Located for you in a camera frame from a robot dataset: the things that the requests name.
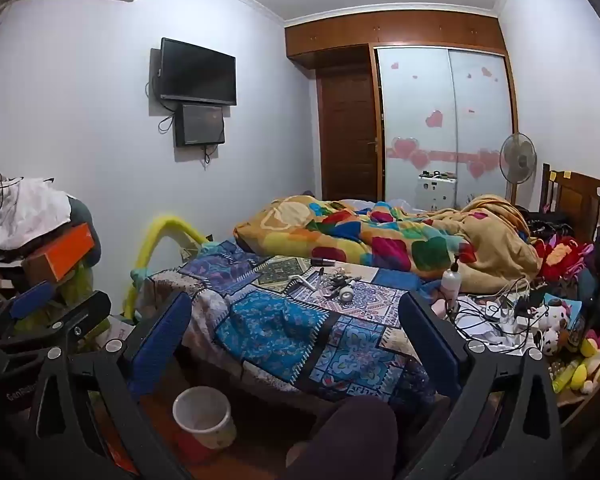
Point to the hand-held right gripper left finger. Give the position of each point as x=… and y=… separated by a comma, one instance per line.
x=155, y=340

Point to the standing electric fan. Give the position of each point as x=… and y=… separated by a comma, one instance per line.
x=518, y=157

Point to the grey tape roll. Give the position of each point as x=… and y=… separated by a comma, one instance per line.
x=347, y=296

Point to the blue patchwork bed cover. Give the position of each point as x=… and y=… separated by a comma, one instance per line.
x=280, y=325

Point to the bunch of keys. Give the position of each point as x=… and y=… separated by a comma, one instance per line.
x=336, y=280

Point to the wooden headboard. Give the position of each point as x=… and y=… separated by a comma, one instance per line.
x=575, y=200

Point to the white angled tube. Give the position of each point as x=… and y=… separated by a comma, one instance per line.
x=302, y=282

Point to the brown wooden door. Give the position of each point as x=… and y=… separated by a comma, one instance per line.
x=347, y=135

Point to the small white cabinet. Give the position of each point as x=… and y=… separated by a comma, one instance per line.
x=436, y=192

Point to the teal foam corner pad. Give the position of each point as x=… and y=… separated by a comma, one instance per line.
x=137, y=273

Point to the black wall television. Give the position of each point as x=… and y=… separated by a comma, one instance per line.
x=198, y=71

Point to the orange cardboard box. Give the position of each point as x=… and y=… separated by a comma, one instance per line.
x=60, y=255

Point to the white crumpled cloth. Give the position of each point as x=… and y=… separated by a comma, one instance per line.
x=25, y=210

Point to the pink heart stickers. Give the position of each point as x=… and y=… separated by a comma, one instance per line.
x=434, y=119

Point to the person's leg in dark pants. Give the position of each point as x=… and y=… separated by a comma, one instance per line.
x=350, y=440

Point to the red plush toy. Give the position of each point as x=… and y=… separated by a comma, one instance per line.
x=565, y=260

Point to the black tube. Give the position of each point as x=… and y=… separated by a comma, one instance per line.
x=322, y=261

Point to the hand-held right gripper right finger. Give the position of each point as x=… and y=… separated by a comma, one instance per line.
x=430, y=340

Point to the yellow green bottle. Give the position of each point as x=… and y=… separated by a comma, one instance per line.
x=565, y=377

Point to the green patterned bag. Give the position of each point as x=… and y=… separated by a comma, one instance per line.
x=75, y=285

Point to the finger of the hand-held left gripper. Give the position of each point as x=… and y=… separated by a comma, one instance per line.
x=82, y=315
x=30, y=300

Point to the white pump bottle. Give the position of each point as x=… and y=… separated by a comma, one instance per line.
x=451, y=285

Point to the yellow foam tube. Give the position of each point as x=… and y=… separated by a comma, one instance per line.
x=150, y=240

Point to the colourful spotted blanket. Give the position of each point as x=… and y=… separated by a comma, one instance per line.
x=380, y=235

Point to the white plastic waste bin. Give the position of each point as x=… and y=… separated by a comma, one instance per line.
x=202, y=412

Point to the white plastic bag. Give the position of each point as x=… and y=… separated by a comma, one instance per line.
x=117, y=332

